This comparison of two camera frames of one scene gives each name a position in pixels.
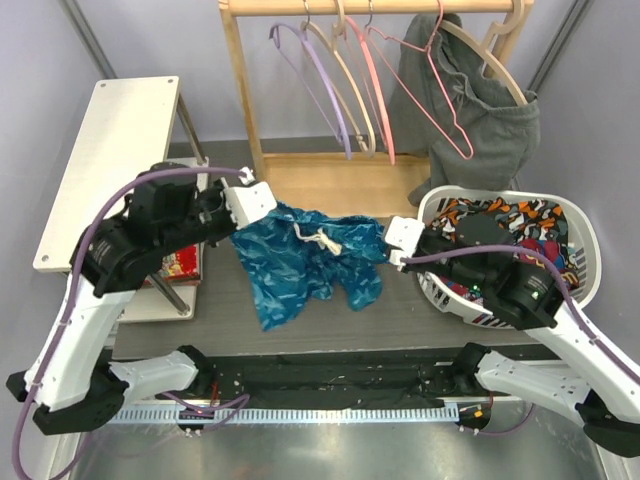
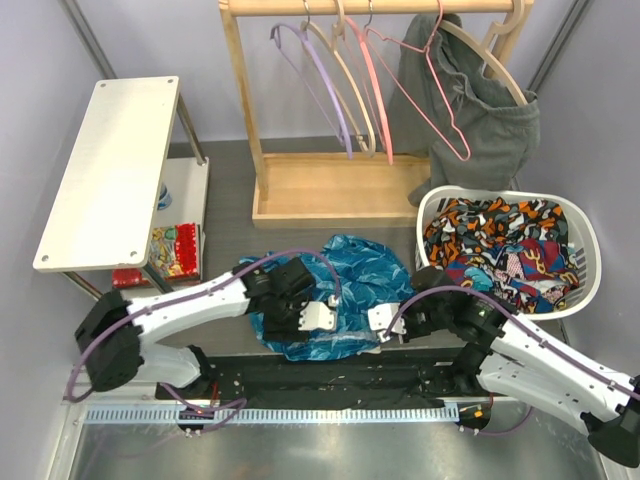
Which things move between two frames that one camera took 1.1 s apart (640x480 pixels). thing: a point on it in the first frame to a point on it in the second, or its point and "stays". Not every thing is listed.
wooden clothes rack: (376, 184) stays
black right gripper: (413, 266) to (410, 332)
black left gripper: (216, 193) to (288, 331)
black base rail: (328, 378) stays
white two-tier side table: (133, 125) stays
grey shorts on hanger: (449, 105) stays
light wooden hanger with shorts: (486, 42) stays
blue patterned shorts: (296, 256) to (315, 307)
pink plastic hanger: (377, 86) stays
